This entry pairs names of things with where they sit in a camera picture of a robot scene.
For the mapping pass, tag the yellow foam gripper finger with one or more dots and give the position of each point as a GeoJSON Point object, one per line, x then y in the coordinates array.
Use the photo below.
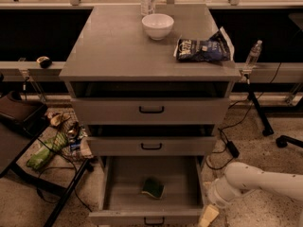
{"type": "Point", "coordinates": [208, 215]}

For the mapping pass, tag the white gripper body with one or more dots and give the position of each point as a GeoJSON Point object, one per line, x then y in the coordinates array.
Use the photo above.
{"type": "Point", "coordinates": [214, 193]}

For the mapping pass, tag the green and yellow sponge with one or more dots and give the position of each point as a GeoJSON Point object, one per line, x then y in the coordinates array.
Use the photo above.
{"type": "Point", "coordinates": [153, 188]}

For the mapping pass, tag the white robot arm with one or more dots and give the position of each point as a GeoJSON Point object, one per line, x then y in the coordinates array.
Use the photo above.
{"type": "Point", "coordinates": [240, 180]}

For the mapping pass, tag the grey middle drawer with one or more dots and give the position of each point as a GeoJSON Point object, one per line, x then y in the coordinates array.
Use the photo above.
{"type": "Point", "coordinates": [151, 146]}

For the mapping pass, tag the grey open bottom drawer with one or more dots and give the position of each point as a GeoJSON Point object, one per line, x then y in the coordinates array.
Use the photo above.
{"type": "Point", "coordinates": [121, 200]}

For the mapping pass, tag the grey top drawer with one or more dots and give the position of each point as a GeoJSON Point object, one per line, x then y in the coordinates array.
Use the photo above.
{"type": "Point", "coordinates": [150, 111]}

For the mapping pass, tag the grey drawer cabinet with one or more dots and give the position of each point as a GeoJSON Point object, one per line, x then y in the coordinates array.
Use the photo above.
{"type": "Point", "coordinates": [114, 58]}

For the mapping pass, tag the black power adapter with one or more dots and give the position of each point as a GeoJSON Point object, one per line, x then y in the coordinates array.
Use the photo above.
{"type": "Point", "coordinates": [233, 150]}

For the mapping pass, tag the black chair base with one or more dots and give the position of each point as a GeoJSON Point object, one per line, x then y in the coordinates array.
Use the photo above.
{"type": "Point", "coordinates": [283, 141]}

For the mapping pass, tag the clear plastic water bottle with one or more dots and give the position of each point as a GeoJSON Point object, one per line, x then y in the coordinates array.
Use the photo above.
{"type": "Point", "coordinates": [253, 55]}

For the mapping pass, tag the dark blue chip bag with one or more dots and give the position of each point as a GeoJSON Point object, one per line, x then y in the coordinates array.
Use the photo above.
{"type": "Point", "coordinates": [217, 48]}

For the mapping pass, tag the green snack bag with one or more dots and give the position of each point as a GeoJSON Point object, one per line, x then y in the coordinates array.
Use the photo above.
{"type": "Point", "coordinates": [47, 150]}

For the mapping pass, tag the white ceramic bowl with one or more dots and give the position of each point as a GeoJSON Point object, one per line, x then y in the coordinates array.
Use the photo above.
{"type": "Point", "coordinates": [157, 26]}

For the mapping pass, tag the black tape measure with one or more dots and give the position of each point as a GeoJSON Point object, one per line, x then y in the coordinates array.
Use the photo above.
{"type": "Point", "coordinates": [44, 61]}

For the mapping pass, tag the wire basket of items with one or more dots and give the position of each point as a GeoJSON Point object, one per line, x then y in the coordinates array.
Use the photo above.
{"type": "Point", "coordinates": [71, 134]}

